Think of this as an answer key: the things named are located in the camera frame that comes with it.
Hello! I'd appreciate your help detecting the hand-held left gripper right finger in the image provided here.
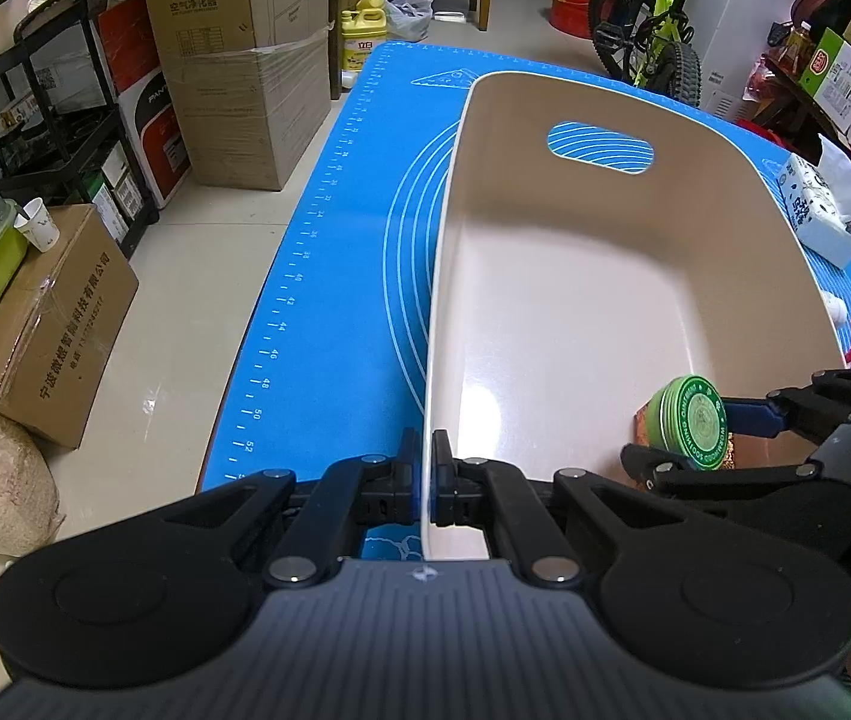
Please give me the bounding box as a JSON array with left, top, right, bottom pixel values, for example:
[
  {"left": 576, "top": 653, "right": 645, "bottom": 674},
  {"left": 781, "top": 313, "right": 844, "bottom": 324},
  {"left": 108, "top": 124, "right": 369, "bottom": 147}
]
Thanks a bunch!
[{"left": 431, "top": 429, "right": 667, "bottom": 590}]

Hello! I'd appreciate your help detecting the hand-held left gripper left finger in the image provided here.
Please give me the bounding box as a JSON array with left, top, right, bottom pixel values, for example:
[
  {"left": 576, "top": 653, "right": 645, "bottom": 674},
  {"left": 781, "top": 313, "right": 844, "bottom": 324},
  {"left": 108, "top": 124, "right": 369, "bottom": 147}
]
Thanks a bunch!
[{"left": 159, "top": 429, "right": 426, "bottom": 590}]

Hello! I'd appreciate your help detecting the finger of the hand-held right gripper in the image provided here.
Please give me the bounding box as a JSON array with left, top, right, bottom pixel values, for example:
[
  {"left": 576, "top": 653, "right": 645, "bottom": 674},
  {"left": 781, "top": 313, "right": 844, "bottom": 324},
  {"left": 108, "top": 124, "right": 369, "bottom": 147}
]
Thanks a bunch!
[
  {"left": 721, "top": 364, "right": 851, "bottom": 446},
  {"left": 620, "top": 445, "right": 823, "bottom": 494}
]

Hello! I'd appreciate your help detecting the green round tin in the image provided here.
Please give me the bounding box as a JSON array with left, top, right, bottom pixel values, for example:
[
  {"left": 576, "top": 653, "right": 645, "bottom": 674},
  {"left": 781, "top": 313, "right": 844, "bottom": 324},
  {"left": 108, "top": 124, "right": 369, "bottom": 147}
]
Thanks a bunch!
[{"left": 650, "top": 376, "right": 730, "bottom": 472}]

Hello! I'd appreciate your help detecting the beige plastic basket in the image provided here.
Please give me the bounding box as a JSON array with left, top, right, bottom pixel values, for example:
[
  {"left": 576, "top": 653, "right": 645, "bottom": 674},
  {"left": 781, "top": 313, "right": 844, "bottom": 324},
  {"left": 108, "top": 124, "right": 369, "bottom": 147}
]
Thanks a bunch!
[{"left": 423, "top": 71, "right": 846, "bottom": 563}]

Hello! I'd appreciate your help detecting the white printed tissue pack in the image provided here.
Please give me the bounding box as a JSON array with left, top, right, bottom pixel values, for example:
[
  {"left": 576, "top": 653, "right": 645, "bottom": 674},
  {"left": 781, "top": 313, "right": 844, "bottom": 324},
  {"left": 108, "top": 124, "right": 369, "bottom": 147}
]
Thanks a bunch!
[{"left": 777, "top": 135, "right": 851, "bottom": 269}]

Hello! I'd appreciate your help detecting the blue silicone mat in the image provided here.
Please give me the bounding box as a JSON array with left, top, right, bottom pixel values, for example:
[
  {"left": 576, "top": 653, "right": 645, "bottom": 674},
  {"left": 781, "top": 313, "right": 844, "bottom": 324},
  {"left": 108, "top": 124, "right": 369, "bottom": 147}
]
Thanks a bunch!
[{"left": 200, "top": 41, "right": 851, "bottom": 563}]

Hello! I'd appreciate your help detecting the dark wooden side table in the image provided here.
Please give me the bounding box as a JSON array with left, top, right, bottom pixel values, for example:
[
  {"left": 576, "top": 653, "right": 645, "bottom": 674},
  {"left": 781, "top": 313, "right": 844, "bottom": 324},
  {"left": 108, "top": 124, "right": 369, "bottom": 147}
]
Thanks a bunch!
[{"left": 759, "top": 52, "right": 851, "bottom": 293}]

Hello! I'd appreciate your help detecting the green white carton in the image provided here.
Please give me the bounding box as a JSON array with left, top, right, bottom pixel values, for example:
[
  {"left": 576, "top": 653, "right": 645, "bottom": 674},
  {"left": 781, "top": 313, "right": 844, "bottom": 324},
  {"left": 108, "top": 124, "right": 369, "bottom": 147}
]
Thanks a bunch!
[{"left": 798, "top": 26, "right": 851, "bottom": 128}]

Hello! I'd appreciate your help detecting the amber bottle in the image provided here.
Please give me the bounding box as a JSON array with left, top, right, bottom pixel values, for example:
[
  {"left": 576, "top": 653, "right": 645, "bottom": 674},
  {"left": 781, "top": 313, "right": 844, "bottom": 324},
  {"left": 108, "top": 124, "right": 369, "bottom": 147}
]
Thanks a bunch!
[{"left": 783, "top": 21, "right": 816, "bottom": 76}]

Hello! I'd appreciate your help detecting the taped brown cardboard box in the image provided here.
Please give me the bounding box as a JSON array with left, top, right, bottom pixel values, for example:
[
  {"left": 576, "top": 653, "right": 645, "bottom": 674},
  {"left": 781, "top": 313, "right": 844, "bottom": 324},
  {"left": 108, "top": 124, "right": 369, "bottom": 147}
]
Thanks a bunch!
[{"left": 0, "top": 202, "right": 140, "bottom": 451}]

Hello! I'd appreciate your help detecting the white chest freezer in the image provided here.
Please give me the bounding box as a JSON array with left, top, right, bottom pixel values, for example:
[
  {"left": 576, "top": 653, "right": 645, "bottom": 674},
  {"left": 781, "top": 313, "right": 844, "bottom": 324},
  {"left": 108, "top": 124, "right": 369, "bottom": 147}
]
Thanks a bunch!
[{"left": 695, "top": 0, "right": 816, "bottom": 121}]

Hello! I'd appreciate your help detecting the green black bicycle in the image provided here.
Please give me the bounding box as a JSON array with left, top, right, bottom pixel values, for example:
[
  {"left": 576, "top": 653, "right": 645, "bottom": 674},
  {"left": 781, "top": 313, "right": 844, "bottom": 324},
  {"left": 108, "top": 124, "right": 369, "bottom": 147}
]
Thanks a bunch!
[{"left": 588, "top": 0, "right": 726, "bottom": 104}]

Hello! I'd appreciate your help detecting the large wrapped cardboard box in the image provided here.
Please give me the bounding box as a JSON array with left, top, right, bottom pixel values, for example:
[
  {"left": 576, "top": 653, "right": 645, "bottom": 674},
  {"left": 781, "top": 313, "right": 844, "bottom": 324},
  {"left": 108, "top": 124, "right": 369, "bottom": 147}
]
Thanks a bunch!
[{"left": 159, "top": 22, "right": 336, "bottom": 192}]

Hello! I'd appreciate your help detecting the red white appliance box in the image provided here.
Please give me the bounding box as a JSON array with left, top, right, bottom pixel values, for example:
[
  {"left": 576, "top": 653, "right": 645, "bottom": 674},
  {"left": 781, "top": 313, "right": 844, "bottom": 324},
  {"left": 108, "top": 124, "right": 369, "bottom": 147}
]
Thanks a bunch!
[{"left": 99, "top": 0, "right": 194, "bottom": 211}]

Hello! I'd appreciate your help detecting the red bucket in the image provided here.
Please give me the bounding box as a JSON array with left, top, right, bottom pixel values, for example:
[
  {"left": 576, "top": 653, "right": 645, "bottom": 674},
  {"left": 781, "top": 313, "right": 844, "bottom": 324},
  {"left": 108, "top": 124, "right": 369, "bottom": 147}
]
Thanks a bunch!
[{"left": 551, "top": 0, "right": 610, "bottom": 37}]

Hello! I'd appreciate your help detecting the paper cup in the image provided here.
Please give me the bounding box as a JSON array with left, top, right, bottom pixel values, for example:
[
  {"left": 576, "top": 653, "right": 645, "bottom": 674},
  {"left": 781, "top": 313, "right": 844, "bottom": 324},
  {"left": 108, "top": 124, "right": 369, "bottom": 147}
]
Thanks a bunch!
[{"left": 14, "top": 197, "right": 61, "bottom": 252}]

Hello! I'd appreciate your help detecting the yellow plastic jug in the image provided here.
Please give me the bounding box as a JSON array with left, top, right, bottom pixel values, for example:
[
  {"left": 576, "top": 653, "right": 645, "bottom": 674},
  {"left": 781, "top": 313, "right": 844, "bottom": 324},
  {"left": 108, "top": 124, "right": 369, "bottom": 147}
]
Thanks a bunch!
[{"left": 340, "top": 0, "right": 389, "bottom": 72}]

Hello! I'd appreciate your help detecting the white plastic bag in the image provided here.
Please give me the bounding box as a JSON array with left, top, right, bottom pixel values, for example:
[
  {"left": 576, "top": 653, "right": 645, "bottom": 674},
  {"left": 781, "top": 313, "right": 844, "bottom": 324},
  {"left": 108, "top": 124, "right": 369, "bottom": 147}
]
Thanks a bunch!
[{"left": 378, "top": 0, "right": 435, "bottom": 42}]

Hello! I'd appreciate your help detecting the black shelf cart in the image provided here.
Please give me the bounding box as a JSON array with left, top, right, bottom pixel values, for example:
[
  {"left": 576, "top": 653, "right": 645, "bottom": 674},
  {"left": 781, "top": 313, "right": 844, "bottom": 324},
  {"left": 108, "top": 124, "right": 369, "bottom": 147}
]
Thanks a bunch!
[{"left": 0, "top": 0, "right": 152, "bottom": 260}]

